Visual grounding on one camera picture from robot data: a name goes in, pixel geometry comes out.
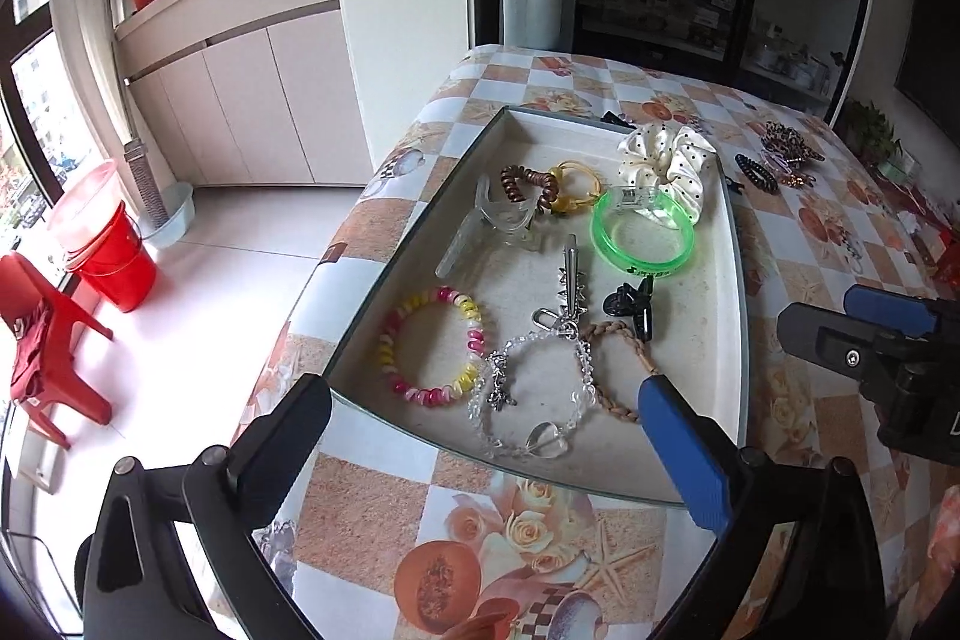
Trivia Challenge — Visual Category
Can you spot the silver star hair clip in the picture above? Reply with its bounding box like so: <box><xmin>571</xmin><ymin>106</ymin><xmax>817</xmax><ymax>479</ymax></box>
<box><xmin>553</xmin><ymin>233</ymin><xmax>593</xmax><ymax>320</ymax></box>

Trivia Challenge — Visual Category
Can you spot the pink yellow spiral hair tie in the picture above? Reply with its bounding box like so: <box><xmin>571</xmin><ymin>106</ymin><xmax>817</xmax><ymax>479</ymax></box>
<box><xmin>379</xmin><ymin>285</ymin><xmax>487</xmax><ymax>408</ymax></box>

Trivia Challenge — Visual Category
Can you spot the clear hair claw clip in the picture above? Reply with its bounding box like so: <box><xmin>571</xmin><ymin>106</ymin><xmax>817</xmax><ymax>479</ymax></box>
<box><xmin>435</xmin><ymin>173</ymin><xmax>548</xmax><ymax>280</ymax></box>

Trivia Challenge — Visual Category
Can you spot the checkered printed tablecloth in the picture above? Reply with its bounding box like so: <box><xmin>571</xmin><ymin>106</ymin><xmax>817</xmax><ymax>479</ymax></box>
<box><xmin>202</xmin><ymin>44</ymin><xmax>960</xmax><ymax>640</ymax></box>

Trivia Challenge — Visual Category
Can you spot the yellow beaded hair tie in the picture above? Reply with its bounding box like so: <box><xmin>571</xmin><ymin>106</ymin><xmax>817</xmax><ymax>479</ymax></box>
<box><xmin>547</xmin><ymin>158</ymin><xmax>605</xmax><ymax>214</ymax></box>

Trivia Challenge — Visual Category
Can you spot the light blue basin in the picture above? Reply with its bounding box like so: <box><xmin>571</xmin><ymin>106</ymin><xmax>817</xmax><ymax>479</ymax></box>
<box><xmin>139</xmin><ymin>181</ymin><xmax>197</xmax><ymax>250</ymax></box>

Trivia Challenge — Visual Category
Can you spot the dark green tray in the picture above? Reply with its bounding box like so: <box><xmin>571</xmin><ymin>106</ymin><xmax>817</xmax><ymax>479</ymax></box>
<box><xmin>322</xmin><ymin>104</ymin><xmax>751</xmax><ymax>507</ymax></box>

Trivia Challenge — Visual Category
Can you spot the white polka dot scrunchie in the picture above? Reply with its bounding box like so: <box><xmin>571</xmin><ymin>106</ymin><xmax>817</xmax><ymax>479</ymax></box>
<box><xmin>616</xmin><ymin>122</ymin><xmax>722</xmax><ymax>225</ymax></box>

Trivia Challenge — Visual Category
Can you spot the red plastic chair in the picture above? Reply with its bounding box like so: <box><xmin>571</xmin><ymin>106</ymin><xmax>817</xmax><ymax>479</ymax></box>
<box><xmin>0</xmin><ymin>251</ymin><xmax>115</xmax><ymax>450</ymax></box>

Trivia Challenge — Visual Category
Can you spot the grey long handled brush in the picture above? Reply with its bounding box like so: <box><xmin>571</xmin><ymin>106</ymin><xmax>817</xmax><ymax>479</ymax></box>
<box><xmin>105</xmin><ymin>0</ymin><xmax>171</xmax><ymax>230</ymax></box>

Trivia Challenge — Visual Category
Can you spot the red plastic bucket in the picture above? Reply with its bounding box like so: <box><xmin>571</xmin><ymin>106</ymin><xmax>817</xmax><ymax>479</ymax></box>
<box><xmin>64</xmin><ymin>201</ymin><xmax>158</xmax><ymax>313</ymax></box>

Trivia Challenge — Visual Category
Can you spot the pink translucent basin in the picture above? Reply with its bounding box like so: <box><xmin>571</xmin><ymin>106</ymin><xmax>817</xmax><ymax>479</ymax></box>
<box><xmin>46</xmin><ymin>158</ymin><xmax>125</xmax><ymax>259</ymax></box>

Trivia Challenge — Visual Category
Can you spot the braided brown hair tie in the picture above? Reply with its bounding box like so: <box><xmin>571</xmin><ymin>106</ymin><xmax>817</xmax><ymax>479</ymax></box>
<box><xmin>576</xmin><ymin>320</ymin><xmax>665</xmax><ymax>425</ymax></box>

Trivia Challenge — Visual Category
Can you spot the white cabinet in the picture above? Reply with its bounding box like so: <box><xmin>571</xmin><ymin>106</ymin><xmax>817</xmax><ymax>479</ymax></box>
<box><xmin>112</xmin><ymin>0</ymin><xmax>376</xmax><ymax>187</ymax></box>

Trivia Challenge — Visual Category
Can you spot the leopard print scrunchie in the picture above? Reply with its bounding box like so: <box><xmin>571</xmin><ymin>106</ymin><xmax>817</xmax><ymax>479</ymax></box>
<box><xmin>761</xmin><ymin>120</ymin><xmax>826</xmax><ymax>163</ymax></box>

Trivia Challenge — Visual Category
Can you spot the green translucent bangle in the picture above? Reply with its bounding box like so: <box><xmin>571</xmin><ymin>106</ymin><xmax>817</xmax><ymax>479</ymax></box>
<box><xmin>590</xmin><ymin>188</ymin><xmax>697</xmax><ymax>276</ymax></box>

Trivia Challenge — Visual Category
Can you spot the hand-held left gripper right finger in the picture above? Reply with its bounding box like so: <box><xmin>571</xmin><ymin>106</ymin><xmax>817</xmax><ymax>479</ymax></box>
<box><xmin>636</xmin><ymin>376</ymin><xmax>891</xmax><ymax>640</ymax></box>

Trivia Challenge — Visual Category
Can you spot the brown spiral hair tie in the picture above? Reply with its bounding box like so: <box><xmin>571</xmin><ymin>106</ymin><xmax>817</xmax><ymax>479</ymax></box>
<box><xmin>499</xmin><ymin>162</ymin><xmax>562</xmax><ymax>214</ymax></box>

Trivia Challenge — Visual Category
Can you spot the small clear hair clip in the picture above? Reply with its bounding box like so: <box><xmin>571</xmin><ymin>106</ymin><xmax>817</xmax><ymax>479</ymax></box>
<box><xmin>611</xmin><ymin>185</ymin><xmax>655</xmax><ymax>214</ymax></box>

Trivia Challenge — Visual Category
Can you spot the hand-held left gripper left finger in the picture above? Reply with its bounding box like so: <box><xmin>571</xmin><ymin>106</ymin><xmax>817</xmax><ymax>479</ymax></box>
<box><xmin>73</xmin><ymin>374</ymin><xmax>335</xmax><ymax>640</ymax></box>

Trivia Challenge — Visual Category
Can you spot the green potted plant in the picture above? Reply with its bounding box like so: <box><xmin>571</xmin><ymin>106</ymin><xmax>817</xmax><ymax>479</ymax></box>
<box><xmin>844</xmin><ymin>100</ymin><xmax>905</xmax><ymax>161</ymax></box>

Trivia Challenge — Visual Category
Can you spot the black claw clip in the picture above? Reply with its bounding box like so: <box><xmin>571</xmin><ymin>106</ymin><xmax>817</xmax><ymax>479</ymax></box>
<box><xmin>602</xmin><ymin>274</ymin><xmax>657</xmax><ymax>341</ymax></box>

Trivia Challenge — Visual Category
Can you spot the black spiral hair tie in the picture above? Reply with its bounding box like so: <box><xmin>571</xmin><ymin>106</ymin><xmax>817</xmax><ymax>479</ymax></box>
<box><xmin>733</xmin><ymin>152</ymin><xmax>779</xmax><ymax>191</ymax></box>

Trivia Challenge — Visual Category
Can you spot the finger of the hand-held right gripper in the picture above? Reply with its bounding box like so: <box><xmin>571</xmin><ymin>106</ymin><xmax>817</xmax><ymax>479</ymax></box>
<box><xmin>842</xmin><ymin>284</ymin><xmax>960</xmax><ymax>341</ymax></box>
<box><xmin>776</xmin><ymin>302</ymin><xmax>882</xmax><ymax>397</ymax></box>

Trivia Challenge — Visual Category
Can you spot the clear crystal bracelet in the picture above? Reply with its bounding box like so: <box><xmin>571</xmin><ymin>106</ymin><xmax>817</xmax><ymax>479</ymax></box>
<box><xmin>466</xmin><ymin>308</ymin><xmax>601</xmax><ymax>461</ymax></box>

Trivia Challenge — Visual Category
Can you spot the red cloth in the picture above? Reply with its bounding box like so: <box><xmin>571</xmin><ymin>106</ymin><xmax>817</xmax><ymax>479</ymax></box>
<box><xmin>9</xmin><ymin>302</ymin><xmax>57</xmax><ymax>401</ymax></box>

